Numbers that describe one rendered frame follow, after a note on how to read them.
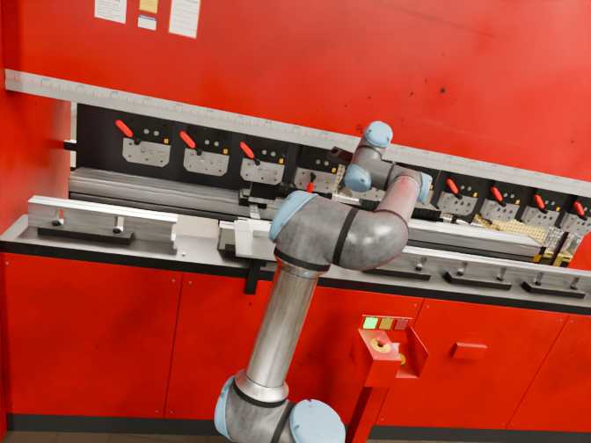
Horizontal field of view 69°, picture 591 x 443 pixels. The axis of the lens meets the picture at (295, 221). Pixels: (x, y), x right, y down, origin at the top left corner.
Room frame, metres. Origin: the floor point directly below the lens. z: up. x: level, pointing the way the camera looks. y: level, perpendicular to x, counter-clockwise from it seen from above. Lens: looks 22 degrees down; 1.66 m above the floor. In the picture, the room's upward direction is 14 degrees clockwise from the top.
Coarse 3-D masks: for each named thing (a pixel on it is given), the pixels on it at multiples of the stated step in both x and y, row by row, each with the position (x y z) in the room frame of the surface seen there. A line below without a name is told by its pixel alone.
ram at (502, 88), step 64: (64, 0) 1.32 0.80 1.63; (128, 0) 1.36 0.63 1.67; (256, 0) 1.45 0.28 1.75; (320, 0) 1.50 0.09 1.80; (384, 0) 1.55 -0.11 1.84; (448, 0) 1.60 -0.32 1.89; (512, 0) 1.65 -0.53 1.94; (576, 0) 1.71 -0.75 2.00; (64, 64) 1.32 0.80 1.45; (128, 64) 1.36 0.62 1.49; (192, 64) 1.41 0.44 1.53; (256, 64) 1.46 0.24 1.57; (320, 64) 1.51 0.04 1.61; (384, 64) 1.56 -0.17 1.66; (448, 64) 1.61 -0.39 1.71; (512, 64) 1.67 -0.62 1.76; (576, 64) 1.73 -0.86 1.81; (256, 128) 1.47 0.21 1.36; (320, 128) 1.52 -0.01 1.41; (448, 128) 1.63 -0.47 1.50; (512, 128) 1.70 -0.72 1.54; (576, 128) 1.76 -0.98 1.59; (576, 192) 1.80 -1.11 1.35
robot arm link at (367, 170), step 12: (360, 156) 1.13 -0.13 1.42; (372, 156) 1.14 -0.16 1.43; (348, 168) 1.12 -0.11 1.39; (360, 168) 1.10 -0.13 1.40; (372, 168) 1.10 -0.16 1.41; (384, 168) 1.10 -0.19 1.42; (348, 180) 1.10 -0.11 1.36; (360, 180) 1.08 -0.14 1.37; (372, 180) 1.10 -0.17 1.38; (384, 180) 1.09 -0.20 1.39
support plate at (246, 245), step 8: (240, 224) 1.46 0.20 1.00; (248, 224) 1.48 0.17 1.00; (240, 232) 1.39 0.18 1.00; (248, 232) 1.41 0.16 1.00; (240, 240) 1.33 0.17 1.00; (248, 240) 1.34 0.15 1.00; (256, 240) 1.36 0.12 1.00; (264, 240) 1.37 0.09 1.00; (240, 248) 1.27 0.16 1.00; (248, 248) 1.29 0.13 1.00; (256, 248) 1.30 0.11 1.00; (264, 248) 1.31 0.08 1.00; (272, 248) 1.33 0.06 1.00; (240, 256) 1.23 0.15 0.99; (248, 256) 1.24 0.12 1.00; (256, 256) 1.25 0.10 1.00; (264, 256) 1.26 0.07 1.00; (272, 256) 1.27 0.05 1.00
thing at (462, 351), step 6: (456, 348) 1.59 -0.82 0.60; (462, 348) 1.59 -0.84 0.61; (468, 348) 1.60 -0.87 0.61; (474, 348) 1.61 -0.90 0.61; (480, 348) 1.62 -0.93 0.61; (486, 348) 1.62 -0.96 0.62; (450, 354) 1.60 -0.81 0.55; (456, 354) 1.59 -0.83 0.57; (462, 354) 1.60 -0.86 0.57; (468, 354) 1.61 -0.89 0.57; (474, 354) 1.61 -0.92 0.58; (480, 354) 1.62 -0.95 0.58
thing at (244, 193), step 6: (240, 192) 1.73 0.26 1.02; (246, 192) 1.72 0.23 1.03; (240, 198) 1.68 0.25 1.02; (246, 198) 1.69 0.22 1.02; (240, 204) 1.68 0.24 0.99; (246, 204) 1.68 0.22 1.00; (252, 204) 1.68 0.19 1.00; (258, 204) 1.70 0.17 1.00; (264, 204) 1.70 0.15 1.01; (252, 210) 1.61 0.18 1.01; (258, 210) 1.63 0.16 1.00; (252, 216) 1.55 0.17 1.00; (258, 216) 1.56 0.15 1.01
